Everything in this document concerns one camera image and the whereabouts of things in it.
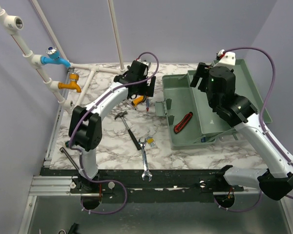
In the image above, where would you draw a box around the red black utility knife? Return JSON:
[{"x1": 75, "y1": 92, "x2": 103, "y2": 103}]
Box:
[{"x1": 173, "y1": 112, "x2": 193, "y2": 134}]

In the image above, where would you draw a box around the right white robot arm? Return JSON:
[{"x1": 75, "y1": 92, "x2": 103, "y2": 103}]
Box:
[{"x1": 190, "y1": 62, "x2": 293, "y2": 200}]

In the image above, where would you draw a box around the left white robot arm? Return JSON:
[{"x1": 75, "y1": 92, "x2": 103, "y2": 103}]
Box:
[{"x1": 68, "y1": 60, "x2": 156, "y2": 193}]

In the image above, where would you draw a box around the small red blue screwdriver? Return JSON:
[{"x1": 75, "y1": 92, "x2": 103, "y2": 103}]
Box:
[{"x1": 146, "y1": 98, "x2": 150, "y2": 113}]

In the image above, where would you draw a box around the orange plastic tap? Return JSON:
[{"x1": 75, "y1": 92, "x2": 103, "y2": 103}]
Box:
[{"x1": 58, "y1": 73, "x2": 82, "y2": 93}]

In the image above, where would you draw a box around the yellow hex key set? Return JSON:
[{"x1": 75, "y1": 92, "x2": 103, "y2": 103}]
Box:
[{"x1": 146, "y1": 136, "x2": 155, "y2": 147}]

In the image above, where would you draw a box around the blue plastic tap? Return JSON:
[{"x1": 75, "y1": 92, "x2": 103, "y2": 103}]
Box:
[{"x1": 41, "y1": 46, "x2": 71, "y2": 68}]

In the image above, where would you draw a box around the silver open-end wrench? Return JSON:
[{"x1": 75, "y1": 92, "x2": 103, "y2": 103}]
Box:
[{"x1": 138, "y1": 139, "x2": 152, "y2": 182}]

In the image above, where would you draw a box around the silver socket bar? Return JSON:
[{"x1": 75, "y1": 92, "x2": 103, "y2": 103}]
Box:
[{"x1": 59, "y1": 147, "x2": 80, "y2": 171}]

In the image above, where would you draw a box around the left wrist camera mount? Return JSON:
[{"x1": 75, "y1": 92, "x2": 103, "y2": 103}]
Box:
[{"x1": 136, "y1": 58, "x2": 151, "y2": 68}]

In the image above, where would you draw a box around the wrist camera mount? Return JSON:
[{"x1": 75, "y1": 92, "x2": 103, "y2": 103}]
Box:
[
  {"x1": 136, "y1": 58, "x2": 151, "y2": 68},
  {"x1": 215, "y1": 49, "x2": 236, "y2": 69}
]

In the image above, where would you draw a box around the yellow handle tool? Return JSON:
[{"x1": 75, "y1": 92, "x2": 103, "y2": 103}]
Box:
[{"x1": 131, "y1": 96, "x2": 146, "y2": 107}]

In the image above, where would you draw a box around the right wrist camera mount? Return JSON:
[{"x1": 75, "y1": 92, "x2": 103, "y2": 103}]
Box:
[{"x1": 215, "y1": 49, "x2": 236, "y2": 69}]

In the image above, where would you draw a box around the claw hammer black handle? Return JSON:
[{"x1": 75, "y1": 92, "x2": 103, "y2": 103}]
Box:
[{"x1": 114, "y1": 111, "x2": 141, "y2": 150}]

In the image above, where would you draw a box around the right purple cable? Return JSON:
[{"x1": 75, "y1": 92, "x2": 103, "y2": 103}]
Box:
[{"x1": 213, "y1": 46, "x2": 293, "y2": 213}]

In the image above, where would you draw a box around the purple cable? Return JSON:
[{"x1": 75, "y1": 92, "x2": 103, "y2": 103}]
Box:
[
  {"x1": 213, "y1": 46, "x2": 293, "y2": 213},
  {"x1": 68, "y1": 51, "x2": 160, "y2": 215}
]

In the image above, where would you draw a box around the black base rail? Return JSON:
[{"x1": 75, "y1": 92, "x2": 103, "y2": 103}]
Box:
[{"x1": 34, "y1": 168, "x2": 262, "y2": 208}]

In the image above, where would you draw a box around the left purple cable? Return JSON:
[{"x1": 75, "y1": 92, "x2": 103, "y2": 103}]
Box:
[{"x1": 68, "y1": 51, "x2": 160, "y2": 215}]

